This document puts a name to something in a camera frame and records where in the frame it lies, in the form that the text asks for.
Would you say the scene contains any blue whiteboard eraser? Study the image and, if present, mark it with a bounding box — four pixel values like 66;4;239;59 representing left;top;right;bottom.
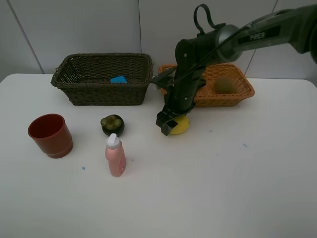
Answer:
110;76;127;84

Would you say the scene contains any brown kiwi fruit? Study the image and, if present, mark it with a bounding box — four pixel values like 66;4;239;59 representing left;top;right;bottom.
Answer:
214;77;235;94

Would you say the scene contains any orange wicker basket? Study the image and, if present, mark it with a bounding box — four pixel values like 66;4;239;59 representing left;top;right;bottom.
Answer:
158;63;256;109

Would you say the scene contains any yellow lemon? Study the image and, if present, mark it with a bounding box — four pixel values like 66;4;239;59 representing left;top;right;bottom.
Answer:
170;116;190;135

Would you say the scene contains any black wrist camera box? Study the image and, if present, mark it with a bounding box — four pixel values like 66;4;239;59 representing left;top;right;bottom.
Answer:
150;68;174;90

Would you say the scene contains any dark brown wicker basket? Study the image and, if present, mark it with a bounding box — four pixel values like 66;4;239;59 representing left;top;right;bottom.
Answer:
51;53;153;106

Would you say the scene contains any pink bottle white cap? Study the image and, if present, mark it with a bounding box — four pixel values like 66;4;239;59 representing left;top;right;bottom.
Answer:
105;133;126;177

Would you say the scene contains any red plastic cup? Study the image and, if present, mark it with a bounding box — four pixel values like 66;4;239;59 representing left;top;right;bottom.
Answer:
28;114;73;159

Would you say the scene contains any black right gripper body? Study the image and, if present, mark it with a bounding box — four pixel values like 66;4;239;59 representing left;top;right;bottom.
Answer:
162;69;206;118

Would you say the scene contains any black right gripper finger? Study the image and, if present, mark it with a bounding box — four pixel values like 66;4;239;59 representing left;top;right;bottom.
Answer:
156;111;171;128
161;120;178;135

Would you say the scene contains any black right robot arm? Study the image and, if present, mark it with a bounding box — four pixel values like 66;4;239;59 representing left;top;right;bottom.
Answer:
151;4;317;136

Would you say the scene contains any dark purple mangosteen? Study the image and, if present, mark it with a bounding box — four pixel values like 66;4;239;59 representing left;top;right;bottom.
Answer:
100;115;125;137

